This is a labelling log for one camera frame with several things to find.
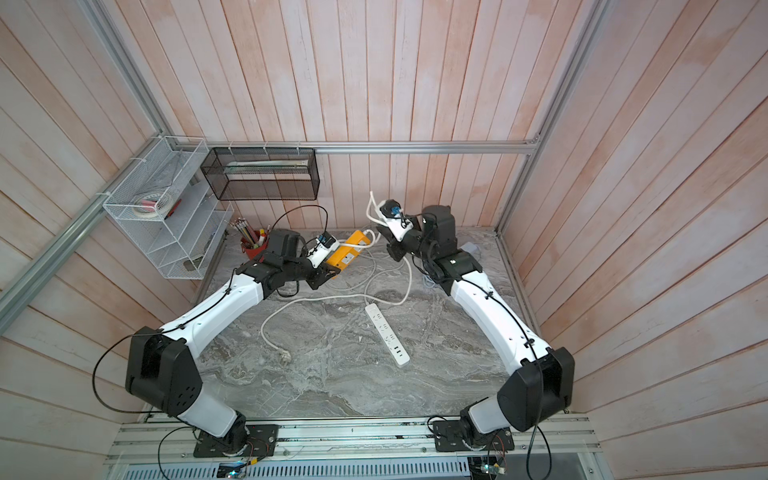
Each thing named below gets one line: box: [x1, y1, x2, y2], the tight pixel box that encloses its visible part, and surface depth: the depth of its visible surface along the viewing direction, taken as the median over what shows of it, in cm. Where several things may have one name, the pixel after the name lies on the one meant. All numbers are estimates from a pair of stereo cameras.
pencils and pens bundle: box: [231, 217, 271, 249], surface depth 103 cm
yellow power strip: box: [326, 230, 371, 270], surface depth 82 cm
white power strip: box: [365, 303, 411, 367], surface depth 90 cm
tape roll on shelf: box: [132, 192, 172, 218], surface depth 75 cm
